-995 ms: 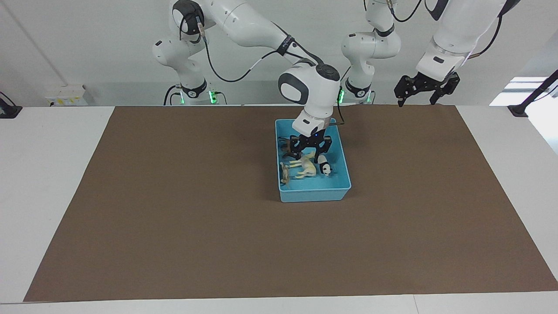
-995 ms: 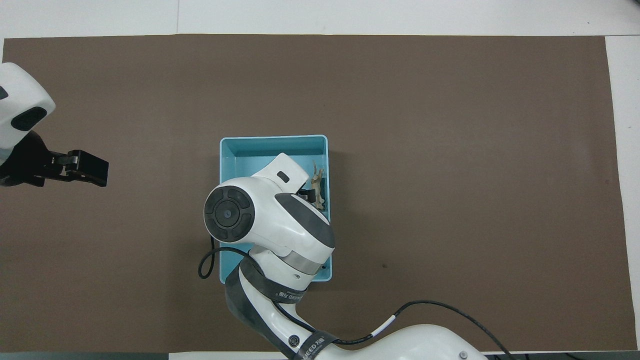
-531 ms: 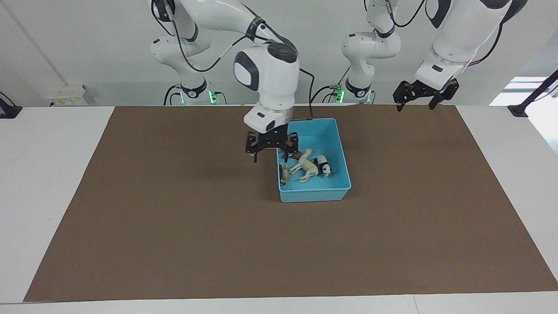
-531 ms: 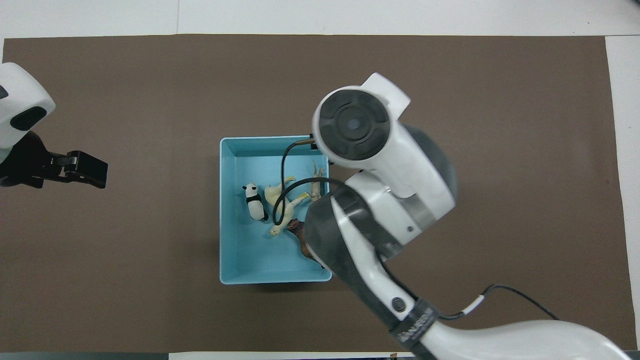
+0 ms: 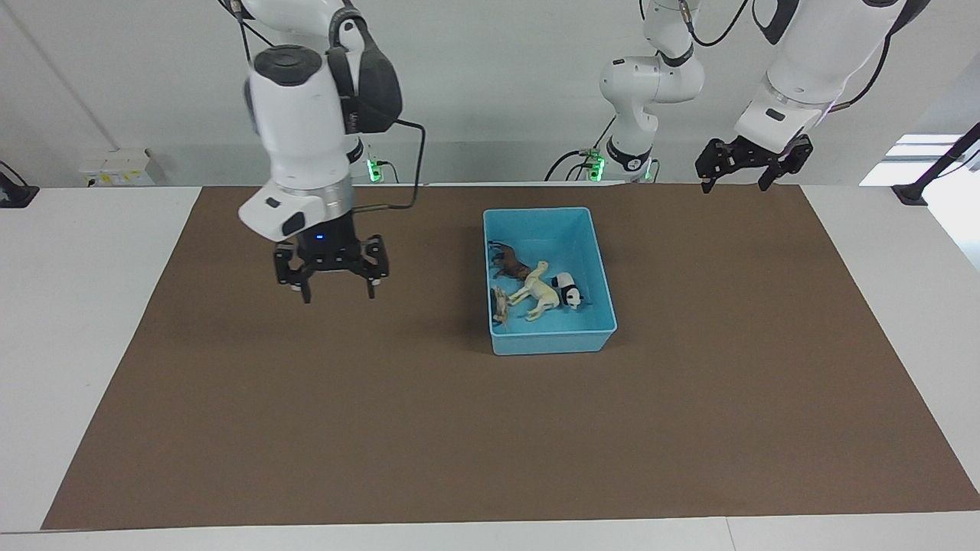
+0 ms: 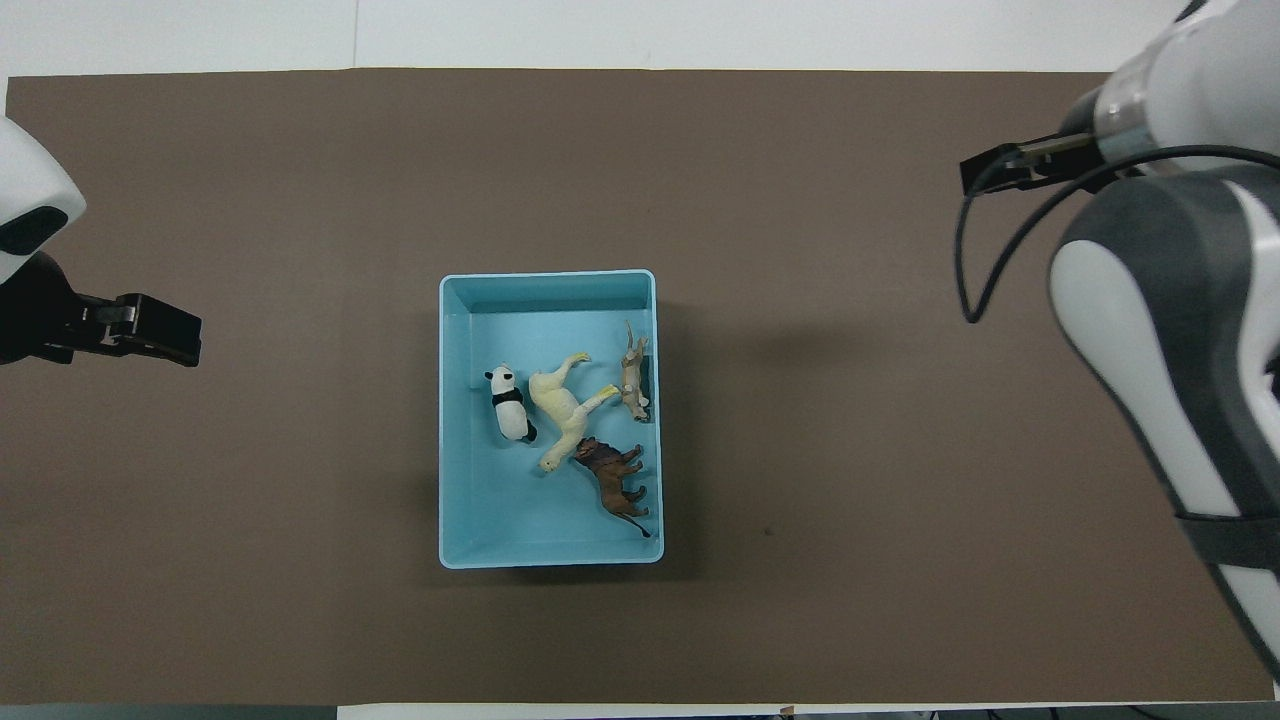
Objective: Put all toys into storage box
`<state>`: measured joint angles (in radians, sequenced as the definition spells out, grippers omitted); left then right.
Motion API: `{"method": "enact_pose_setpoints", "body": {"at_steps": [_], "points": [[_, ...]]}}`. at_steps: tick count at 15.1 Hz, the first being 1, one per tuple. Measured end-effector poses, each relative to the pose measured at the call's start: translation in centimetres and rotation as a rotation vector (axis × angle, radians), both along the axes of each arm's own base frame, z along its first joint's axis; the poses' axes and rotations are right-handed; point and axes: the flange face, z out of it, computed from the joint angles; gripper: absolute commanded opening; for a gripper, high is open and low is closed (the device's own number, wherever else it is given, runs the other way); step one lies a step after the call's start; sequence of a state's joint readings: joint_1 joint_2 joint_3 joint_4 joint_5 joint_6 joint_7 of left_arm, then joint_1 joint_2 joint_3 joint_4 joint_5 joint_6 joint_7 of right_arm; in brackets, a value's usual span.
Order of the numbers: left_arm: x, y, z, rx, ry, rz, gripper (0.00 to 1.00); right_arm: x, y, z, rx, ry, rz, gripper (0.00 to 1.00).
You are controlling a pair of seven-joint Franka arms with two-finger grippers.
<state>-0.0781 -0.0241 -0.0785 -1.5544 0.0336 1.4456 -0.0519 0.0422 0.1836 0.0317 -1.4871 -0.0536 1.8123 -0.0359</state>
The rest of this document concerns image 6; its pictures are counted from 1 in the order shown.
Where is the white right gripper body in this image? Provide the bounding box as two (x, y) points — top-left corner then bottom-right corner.
(1058, 85), (1113, 169)

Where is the black and white panda toy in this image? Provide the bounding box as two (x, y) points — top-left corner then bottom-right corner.
(484, 362), (540, 445)

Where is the brown lion toy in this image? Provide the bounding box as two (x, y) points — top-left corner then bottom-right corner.
(572, 436), (654, 540)

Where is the orange striped tiger toy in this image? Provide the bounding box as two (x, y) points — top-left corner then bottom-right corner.
(619, 319), (654, 424)

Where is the brown table mat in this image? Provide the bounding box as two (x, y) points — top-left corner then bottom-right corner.
(0, 68), (1276, 706)

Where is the light blue storage box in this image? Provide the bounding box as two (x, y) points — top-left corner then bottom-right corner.
(438, 269), (666, 570)

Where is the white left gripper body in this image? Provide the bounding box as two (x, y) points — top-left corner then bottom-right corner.
(0, 114), (89, 287)

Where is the cream llama toy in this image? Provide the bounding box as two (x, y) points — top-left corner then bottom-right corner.
(527, 351), (622, 476)

